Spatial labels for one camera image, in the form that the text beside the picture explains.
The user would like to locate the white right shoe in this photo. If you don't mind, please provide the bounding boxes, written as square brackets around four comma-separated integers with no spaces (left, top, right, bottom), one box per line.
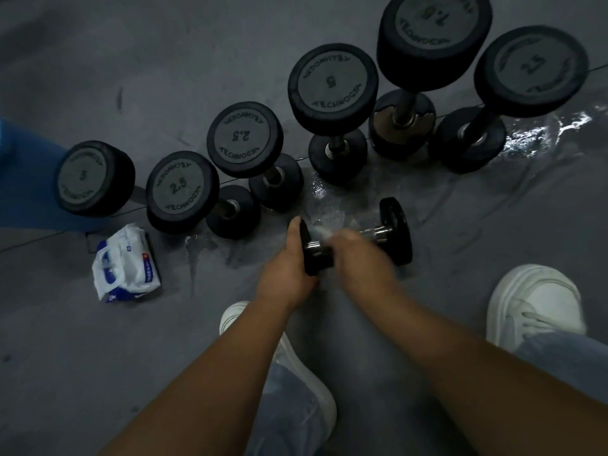
[486,264,588,355]

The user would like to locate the light blue jeans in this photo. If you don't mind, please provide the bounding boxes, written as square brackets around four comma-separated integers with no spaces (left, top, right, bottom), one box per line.
[244,331,608,456]

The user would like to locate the small black chrome-handled dumbbell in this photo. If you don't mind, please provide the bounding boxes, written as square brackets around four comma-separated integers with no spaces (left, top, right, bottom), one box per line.
[300,197,413,276]

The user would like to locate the white wet wipe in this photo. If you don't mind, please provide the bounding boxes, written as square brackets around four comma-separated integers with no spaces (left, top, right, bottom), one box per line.
[311,223,353,244]

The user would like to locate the person's right hand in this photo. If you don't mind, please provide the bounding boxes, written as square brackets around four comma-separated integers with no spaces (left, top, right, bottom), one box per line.
[330,227,402,302]

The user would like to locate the white blue wipes packet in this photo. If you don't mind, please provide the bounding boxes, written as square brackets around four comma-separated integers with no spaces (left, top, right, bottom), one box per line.
[92,223,162,304]

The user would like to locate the white shoe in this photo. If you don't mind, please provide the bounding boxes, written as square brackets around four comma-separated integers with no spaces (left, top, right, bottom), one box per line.
[219,301,338,443]
[486,264,588,355]

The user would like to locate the blue mat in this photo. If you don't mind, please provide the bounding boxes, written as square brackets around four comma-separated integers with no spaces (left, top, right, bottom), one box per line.
[0,117,89,231]

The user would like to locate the row of black dumbbells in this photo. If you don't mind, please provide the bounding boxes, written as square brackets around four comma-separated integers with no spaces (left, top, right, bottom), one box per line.
[53,0,590,241]

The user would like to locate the person's right forearm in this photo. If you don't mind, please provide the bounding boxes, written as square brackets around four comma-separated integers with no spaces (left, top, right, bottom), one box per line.
[368,285,608,456]

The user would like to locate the person's left hand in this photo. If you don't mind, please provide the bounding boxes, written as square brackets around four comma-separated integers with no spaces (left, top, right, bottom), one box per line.
[256,216,319,307]

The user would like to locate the white left shoe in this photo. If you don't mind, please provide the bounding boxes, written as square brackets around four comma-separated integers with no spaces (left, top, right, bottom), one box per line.
[219,301,338,443]

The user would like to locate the person's left forearm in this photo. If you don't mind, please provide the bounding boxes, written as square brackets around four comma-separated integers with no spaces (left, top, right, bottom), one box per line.
[97,293,310,456]

